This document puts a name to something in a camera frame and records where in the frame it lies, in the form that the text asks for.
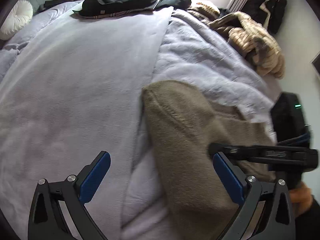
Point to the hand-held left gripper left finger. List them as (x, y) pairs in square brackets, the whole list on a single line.
[(96, 173)]

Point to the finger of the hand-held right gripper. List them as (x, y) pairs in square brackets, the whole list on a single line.
[(262, 153)]

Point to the dark cloth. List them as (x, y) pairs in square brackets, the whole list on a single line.
[(53, 3)]

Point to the black hanging clothes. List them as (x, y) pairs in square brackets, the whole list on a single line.
[(271, 2)]

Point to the black garment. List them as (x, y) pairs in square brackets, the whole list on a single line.
[(175, 2)]

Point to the tan striped blanket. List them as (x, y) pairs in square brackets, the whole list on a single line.
[(250, 35)]

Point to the person's right forearm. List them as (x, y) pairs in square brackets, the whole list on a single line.
[(310, 211)]

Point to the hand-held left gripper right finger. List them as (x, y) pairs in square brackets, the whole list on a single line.
[(228, 177)]

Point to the white round cushion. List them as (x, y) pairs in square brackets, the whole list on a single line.
[(15, 20)]

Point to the lavender fleece blanket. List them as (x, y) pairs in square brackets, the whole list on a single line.
[(75, 80)]

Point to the person's right hand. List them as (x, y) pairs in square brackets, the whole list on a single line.
[(303, 195)]

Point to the brown knit sweater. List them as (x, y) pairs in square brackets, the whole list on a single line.
[(180, 142)]

